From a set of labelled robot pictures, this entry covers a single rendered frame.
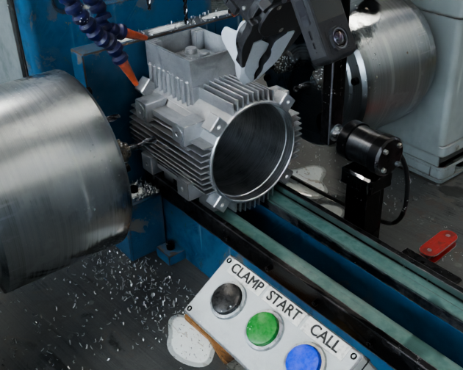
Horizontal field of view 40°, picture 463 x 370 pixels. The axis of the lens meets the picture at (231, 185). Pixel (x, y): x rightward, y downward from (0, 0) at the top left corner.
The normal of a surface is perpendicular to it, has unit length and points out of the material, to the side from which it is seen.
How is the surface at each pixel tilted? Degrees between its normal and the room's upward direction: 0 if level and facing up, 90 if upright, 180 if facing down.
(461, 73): 90
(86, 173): 69
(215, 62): 90
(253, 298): 34
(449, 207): 0
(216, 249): 90
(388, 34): 47
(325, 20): 62
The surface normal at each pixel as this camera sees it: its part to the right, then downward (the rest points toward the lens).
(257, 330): -0.48, -0.50
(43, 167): 0.51, -0.11
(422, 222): -0.03, -0.85
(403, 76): 0.62, 0.31
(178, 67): -0.79, 0.34
